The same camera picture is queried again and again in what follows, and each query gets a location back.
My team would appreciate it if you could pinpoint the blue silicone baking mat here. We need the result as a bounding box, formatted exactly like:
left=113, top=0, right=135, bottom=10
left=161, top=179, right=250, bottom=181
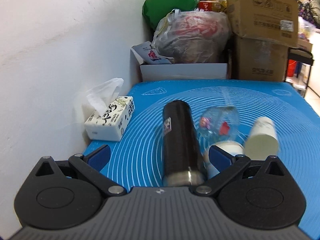
left=82, top=79, right=320, bottom=240

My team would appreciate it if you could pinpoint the upper brown cardboard box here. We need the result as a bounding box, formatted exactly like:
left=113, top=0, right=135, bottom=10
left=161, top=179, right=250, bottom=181
left=227, top=0, right=298, bottom=48

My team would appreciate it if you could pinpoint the clear plastic bag of items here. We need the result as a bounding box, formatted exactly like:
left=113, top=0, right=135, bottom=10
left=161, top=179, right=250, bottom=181
left=151, top=9, right=232, bottom=63

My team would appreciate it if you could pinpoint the clear glass jar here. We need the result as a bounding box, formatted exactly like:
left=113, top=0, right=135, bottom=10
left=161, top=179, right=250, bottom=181
left=198, top=106, right=240, bottom=144

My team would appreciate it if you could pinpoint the red bucket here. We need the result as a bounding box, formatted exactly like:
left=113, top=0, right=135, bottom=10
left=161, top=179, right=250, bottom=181
left=286, top=60, right=297, bottom=77

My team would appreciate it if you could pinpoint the white open cardboard box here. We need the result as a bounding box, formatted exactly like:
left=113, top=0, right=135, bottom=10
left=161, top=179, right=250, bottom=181
left=132, top=41, right=228, bottom=82

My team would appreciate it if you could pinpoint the lower brown cardboard box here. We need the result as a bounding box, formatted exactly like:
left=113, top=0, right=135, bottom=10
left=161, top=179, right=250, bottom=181
left=235, top=37, right=289, bottom=82

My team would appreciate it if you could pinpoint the white tissue pack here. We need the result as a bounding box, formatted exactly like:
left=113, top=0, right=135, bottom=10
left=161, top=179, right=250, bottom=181
left=84, top=77, right=135, bottom=142

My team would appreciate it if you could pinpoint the red gift box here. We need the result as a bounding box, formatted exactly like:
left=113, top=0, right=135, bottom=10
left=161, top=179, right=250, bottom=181
left=198, top=1, right=221, bottom=12

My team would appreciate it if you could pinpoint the brown cardboard box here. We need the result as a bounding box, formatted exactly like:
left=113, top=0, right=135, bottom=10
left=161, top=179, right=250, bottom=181
left=227, top=0, right=298, bottom=48
left=235, top=37, right=289, bottom=82

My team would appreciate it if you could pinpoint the black steel thermos tumbler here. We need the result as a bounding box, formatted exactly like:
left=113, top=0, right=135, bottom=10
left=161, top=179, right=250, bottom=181
left=162, top=100, right=207, bottom=187

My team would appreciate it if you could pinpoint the plain white paper cup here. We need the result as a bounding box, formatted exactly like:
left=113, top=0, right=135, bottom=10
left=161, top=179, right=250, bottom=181
left=244, top=116, right=279, bottom=160

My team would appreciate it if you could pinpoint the green bag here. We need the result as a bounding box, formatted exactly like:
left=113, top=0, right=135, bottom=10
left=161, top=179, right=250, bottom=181
left=142, top=0, right=201, bottom=30

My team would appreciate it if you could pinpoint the black metal stool frame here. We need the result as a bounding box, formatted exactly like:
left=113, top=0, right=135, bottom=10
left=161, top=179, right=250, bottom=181
left=285, top=48, right=314, bottom=95

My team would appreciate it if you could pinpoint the printed blue orange paper cup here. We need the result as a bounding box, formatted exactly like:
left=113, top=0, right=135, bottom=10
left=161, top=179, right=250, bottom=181
left=203, top=141, right=244, bottom=179

